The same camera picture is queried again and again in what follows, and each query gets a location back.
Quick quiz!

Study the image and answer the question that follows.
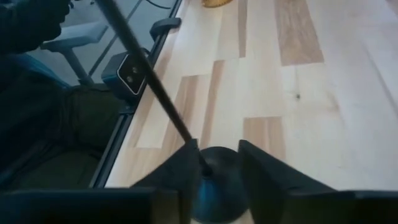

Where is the person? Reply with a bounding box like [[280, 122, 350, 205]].
[[0, 0, 125, 190]]

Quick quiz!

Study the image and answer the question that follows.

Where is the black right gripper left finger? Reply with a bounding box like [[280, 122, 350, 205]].
[[130, 139, 202, 224]]

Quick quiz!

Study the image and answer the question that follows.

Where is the light grey office chair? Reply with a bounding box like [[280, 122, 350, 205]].
[[39, 20, 109, 87]]

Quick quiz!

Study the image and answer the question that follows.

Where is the black table-level camera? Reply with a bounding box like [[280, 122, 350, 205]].
[[101, 51, 147, 105]]

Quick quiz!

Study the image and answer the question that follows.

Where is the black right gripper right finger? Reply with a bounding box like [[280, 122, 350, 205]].
[[238, 139, 336, 224]]

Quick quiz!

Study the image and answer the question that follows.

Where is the black table edge clamp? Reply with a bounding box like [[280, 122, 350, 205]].
[[149, 17, 182, 41]]

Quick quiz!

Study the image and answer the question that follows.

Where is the amber ribbed glass candle holder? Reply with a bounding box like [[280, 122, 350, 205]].
[[201, 0, 234, 8]]

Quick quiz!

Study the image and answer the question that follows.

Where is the tall black candlestick holder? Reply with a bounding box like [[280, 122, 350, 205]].
[[94, 0, 250, 224]]

